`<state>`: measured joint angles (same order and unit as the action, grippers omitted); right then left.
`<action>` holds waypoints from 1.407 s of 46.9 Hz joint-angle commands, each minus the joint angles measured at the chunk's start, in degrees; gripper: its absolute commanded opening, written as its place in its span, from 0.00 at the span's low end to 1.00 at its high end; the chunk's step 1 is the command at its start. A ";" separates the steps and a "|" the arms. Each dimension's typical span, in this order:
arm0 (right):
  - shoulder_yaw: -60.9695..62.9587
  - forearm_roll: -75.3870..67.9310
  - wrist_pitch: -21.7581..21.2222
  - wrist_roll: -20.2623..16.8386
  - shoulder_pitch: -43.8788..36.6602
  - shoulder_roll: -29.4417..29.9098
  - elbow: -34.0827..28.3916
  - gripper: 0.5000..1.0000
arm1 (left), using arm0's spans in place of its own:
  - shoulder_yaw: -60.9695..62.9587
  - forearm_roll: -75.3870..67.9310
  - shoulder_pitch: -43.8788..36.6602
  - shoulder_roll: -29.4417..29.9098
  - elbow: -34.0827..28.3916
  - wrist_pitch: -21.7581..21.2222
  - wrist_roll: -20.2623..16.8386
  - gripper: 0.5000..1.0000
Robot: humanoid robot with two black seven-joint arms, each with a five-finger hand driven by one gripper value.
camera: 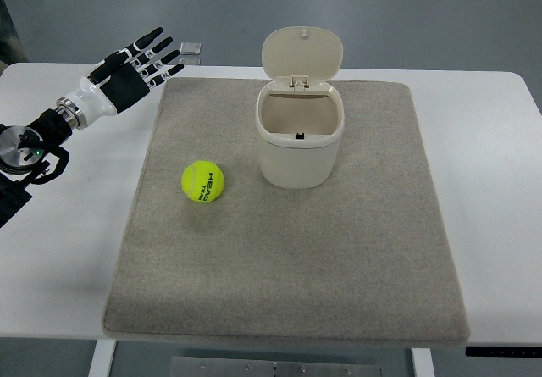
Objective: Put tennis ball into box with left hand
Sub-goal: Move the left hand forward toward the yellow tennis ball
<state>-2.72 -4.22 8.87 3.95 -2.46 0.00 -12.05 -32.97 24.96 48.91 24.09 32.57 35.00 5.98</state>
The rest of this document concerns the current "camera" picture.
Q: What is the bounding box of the yellow tennis ball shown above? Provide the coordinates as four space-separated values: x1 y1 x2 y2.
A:
181 160 225 202

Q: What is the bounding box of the beige lidded plastic bin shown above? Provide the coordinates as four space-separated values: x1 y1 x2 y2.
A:
255 26 345 189

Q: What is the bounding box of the grey felt mat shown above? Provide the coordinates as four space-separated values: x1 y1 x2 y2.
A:
102 78 470 347

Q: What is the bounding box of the clear floor bracket upper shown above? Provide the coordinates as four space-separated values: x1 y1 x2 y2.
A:
180 42 202 55

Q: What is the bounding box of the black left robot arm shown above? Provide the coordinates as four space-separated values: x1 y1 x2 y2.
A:
1 27 185 225

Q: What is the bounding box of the white right table leg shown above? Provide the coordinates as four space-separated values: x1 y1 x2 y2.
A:
411 348 435 377

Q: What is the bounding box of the white table leg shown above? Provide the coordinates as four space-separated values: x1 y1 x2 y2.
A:
87 340 117 377
411 348 435 377

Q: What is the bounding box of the clear floor bracket lower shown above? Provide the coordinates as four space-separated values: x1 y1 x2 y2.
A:
179 58 201 66

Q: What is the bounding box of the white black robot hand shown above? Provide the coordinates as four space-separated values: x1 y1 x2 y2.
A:
56 27 184 130

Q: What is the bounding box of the white left table leg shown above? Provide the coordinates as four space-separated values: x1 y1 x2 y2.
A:
87 340 117 377

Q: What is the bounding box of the clear floor bracket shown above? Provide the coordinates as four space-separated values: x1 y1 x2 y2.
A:
179 58 201 66
180 42 202 55

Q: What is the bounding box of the black desk control panel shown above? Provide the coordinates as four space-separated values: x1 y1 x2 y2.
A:
465 346 542 358

